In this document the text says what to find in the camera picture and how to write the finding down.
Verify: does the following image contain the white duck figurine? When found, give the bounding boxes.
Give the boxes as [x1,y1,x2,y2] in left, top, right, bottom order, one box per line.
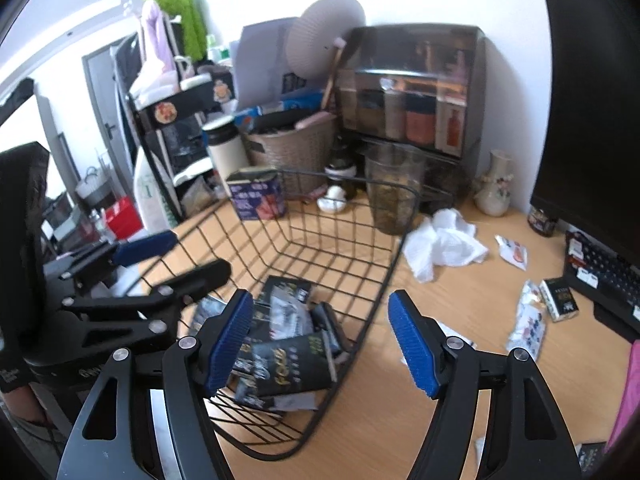
[317,185,347,213]

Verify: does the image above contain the clear plastic measuring cup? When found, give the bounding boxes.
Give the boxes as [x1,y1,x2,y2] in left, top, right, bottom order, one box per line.
[364,142,426,236]

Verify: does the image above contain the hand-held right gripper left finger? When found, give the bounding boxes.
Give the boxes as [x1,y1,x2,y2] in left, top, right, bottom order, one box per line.
[55,288,255,480]

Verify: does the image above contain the wooden desktop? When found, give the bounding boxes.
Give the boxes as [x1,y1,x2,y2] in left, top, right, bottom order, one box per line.
[140,195,631,480]

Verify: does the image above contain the small black jar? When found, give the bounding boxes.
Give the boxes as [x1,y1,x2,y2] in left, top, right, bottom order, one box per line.
[528,205,559,237]

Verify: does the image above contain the black trolley rack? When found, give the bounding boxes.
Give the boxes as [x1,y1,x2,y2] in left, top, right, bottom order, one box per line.
[127,72,236,226]

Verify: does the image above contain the white snack packet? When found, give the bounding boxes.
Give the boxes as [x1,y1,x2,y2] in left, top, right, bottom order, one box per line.
[506,280,548,361]

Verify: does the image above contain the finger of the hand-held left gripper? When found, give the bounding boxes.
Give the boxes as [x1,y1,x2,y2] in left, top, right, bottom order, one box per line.
[60,258,233,357]
[44,230,180,288]

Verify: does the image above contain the black mechanical keyboard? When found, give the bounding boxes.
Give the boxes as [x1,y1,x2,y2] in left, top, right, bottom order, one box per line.
[562,230,640,341]

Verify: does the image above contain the small white red packet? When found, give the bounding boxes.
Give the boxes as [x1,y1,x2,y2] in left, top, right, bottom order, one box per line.
[495,234,530,271]

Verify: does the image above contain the pile of black tissue packets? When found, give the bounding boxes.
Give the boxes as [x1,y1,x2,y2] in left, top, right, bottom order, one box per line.
[192,276,608,478]

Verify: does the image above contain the round white hand fan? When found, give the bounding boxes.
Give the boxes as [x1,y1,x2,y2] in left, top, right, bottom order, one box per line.
[285,0,367,111]

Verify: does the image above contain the white thermos black lid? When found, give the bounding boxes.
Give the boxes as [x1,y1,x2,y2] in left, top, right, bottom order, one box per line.
[202,116,246,188]

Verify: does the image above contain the dark glass bottle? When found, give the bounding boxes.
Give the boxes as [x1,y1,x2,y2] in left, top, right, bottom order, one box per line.
[325,135,357,198]

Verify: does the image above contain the long white printed sachet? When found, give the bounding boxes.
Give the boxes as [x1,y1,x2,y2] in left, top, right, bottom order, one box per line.
[260,295,313,341]

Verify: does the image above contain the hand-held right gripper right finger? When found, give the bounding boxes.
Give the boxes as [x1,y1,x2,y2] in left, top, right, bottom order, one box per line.
[388,288,584,480]

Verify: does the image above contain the black computer monitor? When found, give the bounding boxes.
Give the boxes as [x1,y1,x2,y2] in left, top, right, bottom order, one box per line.
[529,0,640,268]

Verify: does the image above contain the green fluffy garment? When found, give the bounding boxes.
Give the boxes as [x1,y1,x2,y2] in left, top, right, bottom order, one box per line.
[140,0,208,61]

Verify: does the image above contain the person's left hand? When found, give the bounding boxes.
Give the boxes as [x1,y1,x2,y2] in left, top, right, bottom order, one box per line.
[0,377,51,426]

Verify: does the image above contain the pale pink garment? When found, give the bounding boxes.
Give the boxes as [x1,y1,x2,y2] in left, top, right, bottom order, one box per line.
[132,0,178,91]

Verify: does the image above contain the white sack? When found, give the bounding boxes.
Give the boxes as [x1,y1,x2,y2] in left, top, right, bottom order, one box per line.
[132,155,173,231]

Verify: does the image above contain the pink mouse mat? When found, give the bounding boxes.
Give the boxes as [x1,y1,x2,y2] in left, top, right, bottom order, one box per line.
[602,340,640,461]

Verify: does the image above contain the woven storage bag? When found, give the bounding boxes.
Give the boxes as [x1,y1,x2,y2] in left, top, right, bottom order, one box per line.
[75,167,113,203]

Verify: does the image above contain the cream ceramic vase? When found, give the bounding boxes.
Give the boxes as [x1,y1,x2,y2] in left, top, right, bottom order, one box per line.
[474,150,515,216]

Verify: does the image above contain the black wire basket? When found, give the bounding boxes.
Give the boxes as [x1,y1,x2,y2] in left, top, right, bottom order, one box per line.
[134,167,426,463]

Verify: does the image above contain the grey door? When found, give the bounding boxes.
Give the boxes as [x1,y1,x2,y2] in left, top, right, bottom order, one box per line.
[82,42,141,181]

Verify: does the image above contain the smoky acrylic cosmetics organizer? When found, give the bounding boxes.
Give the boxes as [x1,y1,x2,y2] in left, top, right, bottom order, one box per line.
[334,24,487,213]

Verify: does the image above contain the red storage box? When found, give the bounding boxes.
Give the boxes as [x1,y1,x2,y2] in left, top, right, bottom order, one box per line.
[102,197,143,241]

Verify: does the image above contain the brown woven plastic basket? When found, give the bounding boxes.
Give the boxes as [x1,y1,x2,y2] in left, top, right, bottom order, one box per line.
[245,115,338,196]

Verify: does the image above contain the crumpled white tissue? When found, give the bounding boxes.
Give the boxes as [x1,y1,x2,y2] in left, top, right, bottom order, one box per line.
[401,208,489,283]

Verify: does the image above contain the blue tin can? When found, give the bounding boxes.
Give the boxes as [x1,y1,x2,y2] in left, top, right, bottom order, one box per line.
[226,167,287,222]

